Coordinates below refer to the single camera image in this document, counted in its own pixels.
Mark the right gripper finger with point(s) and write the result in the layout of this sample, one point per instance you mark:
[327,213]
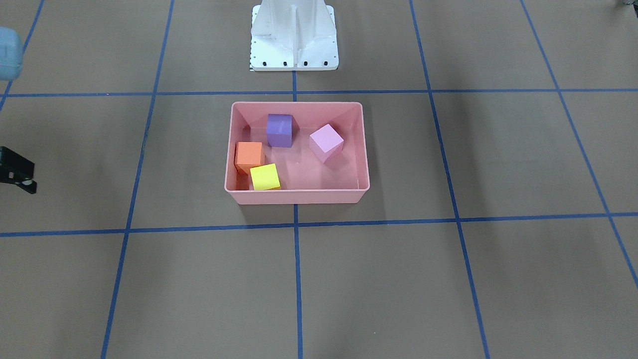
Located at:
[15,166]
[26,184]

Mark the orange foam block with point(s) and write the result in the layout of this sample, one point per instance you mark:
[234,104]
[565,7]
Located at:
[248,155]

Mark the yellow foam block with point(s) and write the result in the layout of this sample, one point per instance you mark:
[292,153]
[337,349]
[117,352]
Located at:
[265,177]

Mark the purple foam block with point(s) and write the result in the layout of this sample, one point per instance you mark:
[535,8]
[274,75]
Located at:
[279,130]

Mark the pink foam block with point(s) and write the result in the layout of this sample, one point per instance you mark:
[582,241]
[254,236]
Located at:
[325,143]

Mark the pink plastic bin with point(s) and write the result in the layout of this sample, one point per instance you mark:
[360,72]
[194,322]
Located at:
[303,177]

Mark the white camera mast pillar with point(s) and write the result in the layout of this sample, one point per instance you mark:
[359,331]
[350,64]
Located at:
[293,35]

